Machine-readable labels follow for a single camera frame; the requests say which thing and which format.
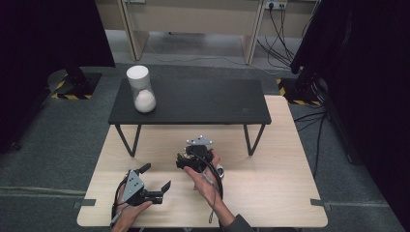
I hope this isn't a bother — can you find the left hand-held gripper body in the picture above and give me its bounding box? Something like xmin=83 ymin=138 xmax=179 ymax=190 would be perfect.
xmin=120 ymin=169 xmax=164 ymax=207

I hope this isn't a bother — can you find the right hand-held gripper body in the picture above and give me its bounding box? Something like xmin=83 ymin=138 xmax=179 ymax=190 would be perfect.
xmin=185 ymin=134 xmax=215 ymax=174

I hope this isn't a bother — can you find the black desktop shelf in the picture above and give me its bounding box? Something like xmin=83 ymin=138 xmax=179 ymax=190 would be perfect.
xmin=107 ymin=77 xmax=273 ymax=159

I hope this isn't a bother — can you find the white-lid jar of white powder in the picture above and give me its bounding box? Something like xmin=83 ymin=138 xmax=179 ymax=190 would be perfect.
xmin=126 ymin=65 xmax=158 ymax=114

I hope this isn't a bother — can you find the person's left hand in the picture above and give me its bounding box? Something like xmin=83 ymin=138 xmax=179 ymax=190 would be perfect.
xmin=110 ymin=186 xmax=154 ymax=232

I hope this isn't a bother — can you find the person's right hand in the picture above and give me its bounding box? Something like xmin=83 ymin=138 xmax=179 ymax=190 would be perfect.
xmin=183 ymin=149 xmax=226 ymax=211

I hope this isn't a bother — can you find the grey tape piece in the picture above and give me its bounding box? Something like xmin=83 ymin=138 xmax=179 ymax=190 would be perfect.
xmin=309 ymin=198 xmax=333 ymax=211
xmin=73 ymin=198 xmax=97 ymax=209

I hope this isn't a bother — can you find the grey floor tape strip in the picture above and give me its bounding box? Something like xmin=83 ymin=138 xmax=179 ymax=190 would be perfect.
xmin=0 ymin=186 xmax=87 ymax=197

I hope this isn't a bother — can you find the striped black stand base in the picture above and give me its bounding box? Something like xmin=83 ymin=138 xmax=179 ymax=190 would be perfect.
xmin=47 ymin=66 xmax=103 ymax=101
xmin=276 ymin=69 xmax=325 ymax=107

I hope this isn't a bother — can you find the beige desk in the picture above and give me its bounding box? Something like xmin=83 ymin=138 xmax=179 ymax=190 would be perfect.
xmin=94 ymin=0 xmax=320 ymax=66

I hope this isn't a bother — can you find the black curtain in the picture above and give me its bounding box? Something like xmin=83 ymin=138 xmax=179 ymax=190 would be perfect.
xmin=289 ymin=0 xmax=410 ymax=232
xmin=0 ymin=0 xmax=116 ymax=153

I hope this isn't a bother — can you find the white power strip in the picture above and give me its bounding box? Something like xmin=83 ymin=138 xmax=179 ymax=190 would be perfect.
xmin=264 ymin=0 xmax=288 ymax=11

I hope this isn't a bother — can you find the left hand-held gripper cable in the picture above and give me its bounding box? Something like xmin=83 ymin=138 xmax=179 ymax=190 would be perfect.
xmin=110 ymin=178 xmax=130 ymax=228

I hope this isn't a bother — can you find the hand-held gripper cable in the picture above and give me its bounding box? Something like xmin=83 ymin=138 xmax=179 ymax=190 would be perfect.
xmin=190 ymin=149 xmax=226 ymax=232
xmin=110 ymin=178 xmax=130 ymax=228

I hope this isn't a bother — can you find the right hand-held gripper cable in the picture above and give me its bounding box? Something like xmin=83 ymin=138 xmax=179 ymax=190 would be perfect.
xmin=190 ymin=149 xmax=226 ymax=232

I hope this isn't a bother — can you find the thin white floor cable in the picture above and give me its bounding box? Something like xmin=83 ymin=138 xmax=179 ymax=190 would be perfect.
xmin=143 ymin=42 xmax=291 ymax=76

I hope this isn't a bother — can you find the black floor cable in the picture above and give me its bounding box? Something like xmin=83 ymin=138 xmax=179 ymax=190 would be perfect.
xmin=293 ymin=110 xmax=328 ymax=124
xmin=312 ymin=112 xmax=328 ymax=180

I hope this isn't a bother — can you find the bundle of black cables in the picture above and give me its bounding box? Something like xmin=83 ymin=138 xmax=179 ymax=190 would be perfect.
xmin=256 ymin=3 xmax=318 ymax=71

